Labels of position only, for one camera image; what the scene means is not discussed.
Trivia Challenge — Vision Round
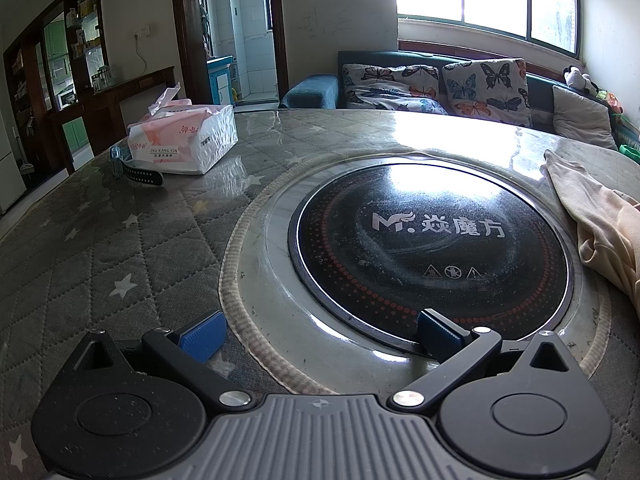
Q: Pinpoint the round black induction cooktop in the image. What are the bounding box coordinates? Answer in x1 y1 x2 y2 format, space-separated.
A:
287 160 575 357

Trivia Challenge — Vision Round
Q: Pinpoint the cream sweatshirt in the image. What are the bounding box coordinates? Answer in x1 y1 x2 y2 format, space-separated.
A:
542 150 640 306

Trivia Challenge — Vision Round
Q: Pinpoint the panda plush toy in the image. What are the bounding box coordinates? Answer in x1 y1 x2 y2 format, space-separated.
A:
564 66 598 97

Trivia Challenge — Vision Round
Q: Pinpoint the pink white tissue pack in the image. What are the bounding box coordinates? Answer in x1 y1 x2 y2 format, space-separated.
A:
126 82 239 176

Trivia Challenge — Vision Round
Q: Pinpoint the dark wooden door frame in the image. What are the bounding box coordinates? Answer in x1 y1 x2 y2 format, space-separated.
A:
169 0 290 106

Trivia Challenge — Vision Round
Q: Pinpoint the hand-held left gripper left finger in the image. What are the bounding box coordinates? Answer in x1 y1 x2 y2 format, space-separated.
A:
47 310 257 415

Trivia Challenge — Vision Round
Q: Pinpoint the dark wooden display cabinet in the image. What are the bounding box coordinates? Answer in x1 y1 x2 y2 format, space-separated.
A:
2 0 108 176

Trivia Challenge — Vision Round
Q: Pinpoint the blue corner sofa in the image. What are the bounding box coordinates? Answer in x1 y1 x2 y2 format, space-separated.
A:
279 50 640 161

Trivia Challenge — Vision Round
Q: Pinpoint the colourful plastic toy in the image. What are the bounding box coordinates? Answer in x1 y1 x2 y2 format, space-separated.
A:
597 89 626 115

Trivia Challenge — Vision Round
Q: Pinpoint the plain grey pillow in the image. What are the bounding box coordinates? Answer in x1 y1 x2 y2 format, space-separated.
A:
551 85 621 152

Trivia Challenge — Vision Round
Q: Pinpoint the dark wooden sideboard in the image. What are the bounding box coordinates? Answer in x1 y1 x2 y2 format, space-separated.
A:
50 66 183 171

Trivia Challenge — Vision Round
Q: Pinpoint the grey star quilted table cover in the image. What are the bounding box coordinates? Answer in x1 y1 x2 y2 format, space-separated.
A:
0 107 640 480

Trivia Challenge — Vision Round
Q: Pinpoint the black wristwatch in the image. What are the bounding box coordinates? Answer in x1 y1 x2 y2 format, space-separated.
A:
109 145 165 187

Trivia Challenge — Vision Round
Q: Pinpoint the upright butterfly print cushion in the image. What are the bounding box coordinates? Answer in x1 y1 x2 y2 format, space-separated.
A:
441 58 533 128

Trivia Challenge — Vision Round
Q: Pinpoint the flat-lying butterfly print cushion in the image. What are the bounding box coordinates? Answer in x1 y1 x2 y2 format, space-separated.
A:
340 62 451 116

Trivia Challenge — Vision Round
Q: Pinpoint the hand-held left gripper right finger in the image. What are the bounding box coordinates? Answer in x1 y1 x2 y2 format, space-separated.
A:
387 308 598 412

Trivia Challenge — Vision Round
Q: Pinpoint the light blue cabinet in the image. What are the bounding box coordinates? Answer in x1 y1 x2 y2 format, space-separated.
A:
207 56 236 106

